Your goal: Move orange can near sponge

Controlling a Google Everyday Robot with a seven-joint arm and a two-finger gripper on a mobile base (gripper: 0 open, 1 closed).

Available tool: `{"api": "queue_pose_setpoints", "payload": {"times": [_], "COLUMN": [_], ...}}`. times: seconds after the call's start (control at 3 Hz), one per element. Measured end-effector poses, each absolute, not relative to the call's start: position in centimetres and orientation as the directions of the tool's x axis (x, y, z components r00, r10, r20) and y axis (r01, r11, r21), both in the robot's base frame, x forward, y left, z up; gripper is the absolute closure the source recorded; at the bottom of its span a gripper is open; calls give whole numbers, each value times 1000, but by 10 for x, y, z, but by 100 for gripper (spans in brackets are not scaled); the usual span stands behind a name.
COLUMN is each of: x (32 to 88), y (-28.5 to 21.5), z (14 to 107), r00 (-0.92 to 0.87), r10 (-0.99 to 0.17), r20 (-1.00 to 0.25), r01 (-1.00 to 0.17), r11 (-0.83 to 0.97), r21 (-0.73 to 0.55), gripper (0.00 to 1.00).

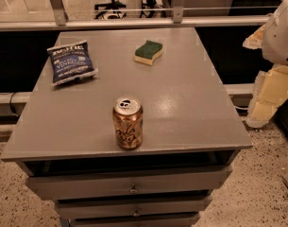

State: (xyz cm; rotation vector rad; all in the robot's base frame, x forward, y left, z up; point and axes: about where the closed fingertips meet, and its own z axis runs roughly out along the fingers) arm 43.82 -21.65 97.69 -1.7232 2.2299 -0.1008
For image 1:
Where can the metal window rail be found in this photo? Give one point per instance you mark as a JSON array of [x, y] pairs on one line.
[[251, 20]]

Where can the bottom grey drawer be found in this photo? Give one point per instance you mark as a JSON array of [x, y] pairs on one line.
[[170, 220]]

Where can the black office chair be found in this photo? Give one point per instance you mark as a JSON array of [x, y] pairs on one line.
[[113, 0]]

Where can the grey drawer cabinet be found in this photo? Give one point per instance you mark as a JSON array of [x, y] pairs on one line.
[[142, 144]]

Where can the top grey drawer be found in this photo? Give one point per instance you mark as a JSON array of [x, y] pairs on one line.
[[86, 186]]

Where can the orange soda can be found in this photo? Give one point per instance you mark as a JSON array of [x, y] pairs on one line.
[[127, 115]]

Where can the middle grey drawer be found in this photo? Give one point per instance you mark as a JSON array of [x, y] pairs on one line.
[[133, 208]]

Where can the blue chip bag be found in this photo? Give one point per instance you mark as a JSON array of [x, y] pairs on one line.
[[70, 62]]

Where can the green and yellow sponge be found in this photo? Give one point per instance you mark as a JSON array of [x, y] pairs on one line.
[[148, 52]]

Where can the grey drawer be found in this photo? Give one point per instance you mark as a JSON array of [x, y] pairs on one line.
[[170, 220], [86, 186], [133, 208]]

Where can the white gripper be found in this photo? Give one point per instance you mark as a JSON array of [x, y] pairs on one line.
[[279, 42]]

